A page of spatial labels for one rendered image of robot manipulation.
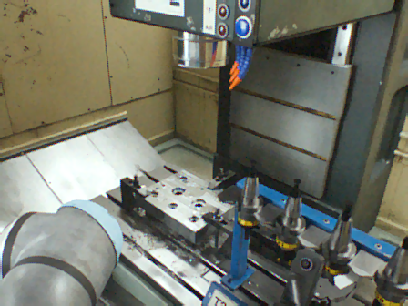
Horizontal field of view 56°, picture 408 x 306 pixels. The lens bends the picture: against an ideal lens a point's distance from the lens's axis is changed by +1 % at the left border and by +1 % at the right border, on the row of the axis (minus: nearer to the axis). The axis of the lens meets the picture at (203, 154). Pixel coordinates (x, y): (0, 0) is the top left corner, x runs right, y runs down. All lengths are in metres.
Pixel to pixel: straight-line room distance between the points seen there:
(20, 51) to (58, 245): 1.45
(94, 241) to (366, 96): 1.05
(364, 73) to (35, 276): 1.14
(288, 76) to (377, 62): 0.30
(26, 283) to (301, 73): 1.13
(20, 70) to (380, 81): 1.46
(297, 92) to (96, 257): 1.05
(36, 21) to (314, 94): 1.23
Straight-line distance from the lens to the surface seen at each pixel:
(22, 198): 1.87
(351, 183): 1.50
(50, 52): 1.96
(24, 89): 1.94
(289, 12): 0.78
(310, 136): 1.46
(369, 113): 1.38
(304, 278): 0.72
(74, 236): 0.54
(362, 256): 0.83
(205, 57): 1.01
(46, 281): 0.49
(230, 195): 0.93
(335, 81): 1.35
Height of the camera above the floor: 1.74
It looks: 28 degrees down
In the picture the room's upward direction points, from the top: 1 degrees clockwise
